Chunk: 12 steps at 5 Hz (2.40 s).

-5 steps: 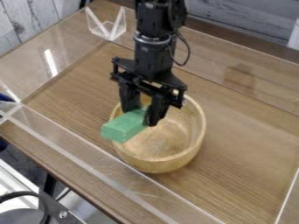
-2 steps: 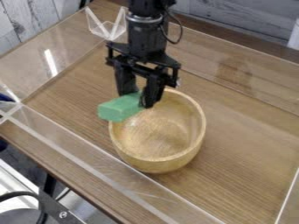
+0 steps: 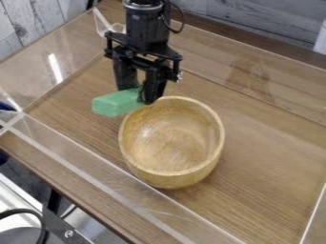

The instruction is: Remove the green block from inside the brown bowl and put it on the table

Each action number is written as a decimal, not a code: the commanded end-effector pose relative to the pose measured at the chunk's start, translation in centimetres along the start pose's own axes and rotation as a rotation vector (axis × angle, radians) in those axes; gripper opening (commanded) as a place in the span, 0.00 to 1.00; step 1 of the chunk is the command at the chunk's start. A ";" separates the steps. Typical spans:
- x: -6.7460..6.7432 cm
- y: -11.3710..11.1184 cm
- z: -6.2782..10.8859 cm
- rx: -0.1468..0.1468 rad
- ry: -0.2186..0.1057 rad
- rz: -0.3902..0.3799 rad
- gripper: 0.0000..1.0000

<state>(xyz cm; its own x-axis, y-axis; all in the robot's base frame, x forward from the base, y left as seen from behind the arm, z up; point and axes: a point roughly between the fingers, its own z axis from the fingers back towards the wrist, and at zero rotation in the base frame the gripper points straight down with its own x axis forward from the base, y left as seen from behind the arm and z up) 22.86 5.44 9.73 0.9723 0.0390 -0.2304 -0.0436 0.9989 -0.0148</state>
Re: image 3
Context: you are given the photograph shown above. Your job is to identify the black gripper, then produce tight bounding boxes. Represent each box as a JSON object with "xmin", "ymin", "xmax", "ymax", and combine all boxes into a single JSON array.
[{"xmin": 104, "ymin": 1, "xmax": 183, "ymax": 105}]

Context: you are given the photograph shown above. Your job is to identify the green rectangular block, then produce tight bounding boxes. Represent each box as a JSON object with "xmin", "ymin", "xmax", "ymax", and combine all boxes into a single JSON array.
[{"xmin": 92, "ymin": 88, "xmax": 144, "ymax": 117}]

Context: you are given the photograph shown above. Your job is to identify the brown wooden bowl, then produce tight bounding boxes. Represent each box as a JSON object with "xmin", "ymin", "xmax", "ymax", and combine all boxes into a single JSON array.
[{"xmin": 119, "ymin": 96, "xmax": 225, "ymax": 189}]

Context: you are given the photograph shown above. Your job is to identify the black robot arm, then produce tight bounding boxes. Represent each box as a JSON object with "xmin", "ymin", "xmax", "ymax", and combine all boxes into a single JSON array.
[{"xmin": 104, "ymin": 0, "xmax": 184, "ymax": 104}]

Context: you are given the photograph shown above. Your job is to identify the clear acrylic corner bracket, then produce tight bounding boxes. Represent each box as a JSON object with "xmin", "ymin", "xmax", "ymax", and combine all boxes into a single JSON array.
[{"xmin": 92, "ymin": 8, "xmax": 125, "ymax": 37}]

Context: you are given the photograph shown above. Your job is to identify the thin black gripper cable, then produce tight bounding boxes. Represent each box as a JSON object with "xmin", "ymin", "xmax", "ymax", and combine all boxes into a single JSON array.
[{"xmin": 159, "ymin": 0, "xmax": 187, "ymax": 35}]

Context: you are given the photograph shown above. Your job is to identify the clear acrylic front wall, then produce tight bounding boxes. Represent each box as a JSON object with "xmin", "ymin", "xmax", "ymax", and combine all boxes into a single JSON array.
[{"xmin": 0, "ymin": 110, "xmax": 245, "ymax": 244}]

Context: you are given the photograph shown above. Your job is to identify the black metal mount plate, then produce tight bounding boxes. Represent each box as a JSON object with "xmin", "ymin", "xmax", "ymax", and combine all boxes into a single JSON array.
[{"xmin": 41, "ymin": 208, "xmax": 94, "ymax": 244}]

